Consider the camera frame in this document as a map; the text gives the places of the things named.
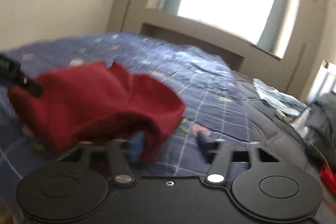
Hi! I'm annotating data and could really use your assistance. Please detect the dark red long-sleeve sweater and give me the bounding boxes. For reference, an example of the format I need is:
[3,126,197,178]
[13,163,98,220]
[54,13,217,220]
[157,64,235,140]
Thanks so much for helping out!
[8,61,185,164]

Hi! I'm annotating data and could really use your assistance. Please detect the light blue striped folded clothes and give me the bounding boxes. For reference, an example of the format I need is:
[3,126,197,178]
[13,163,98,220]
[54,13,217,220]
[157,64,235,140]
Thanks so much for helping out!
[252,79,307,118]

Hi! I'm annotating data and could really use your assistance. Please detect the blue plaid floral quilt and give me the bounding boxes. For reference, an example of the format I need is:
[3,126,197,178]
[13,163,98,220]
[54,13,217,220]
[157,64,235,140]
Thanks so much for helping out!
[1,34,258,213]

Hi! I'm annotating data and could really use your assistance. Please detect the grey quilted bed cover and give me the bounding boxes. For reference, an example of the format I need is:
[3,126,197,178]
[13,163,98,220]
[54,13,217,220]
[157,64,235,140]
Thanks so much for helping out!
[233,71,324,177]

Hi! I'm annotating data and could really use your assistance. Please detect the beige window-sill cabinet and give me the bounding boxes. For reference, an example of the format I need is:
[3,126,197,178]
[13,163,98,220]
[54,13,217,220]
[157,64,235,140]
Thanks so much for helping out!
[141,9,281,74]

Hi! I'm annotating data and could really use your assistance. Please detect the dark grey bundled blanket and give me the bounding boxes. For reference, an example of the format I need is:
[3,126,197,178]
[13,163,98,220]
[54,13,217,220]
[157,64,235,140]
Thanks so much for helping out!
[305,92,335,168]

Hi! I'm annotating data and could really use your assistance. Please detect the right blue-grey curtain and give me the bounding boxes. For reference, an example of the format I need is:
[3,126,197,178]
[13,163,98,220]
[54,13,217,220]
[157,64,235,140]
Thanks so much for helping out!
[257,0,289,53]

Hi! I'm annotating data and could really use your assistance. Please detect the white padded headboard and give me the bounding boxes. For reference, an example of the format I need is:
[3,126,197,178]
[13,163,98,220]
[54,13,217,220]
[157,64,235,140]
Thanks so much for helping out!
[306,60,336,104]

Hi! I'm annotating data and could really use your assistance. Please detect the right beige tall wardrobe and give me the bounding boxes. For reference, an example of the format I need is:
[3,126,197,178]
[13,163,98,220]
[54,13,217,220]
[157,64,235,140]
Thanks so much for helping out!
[278,0,328,98]

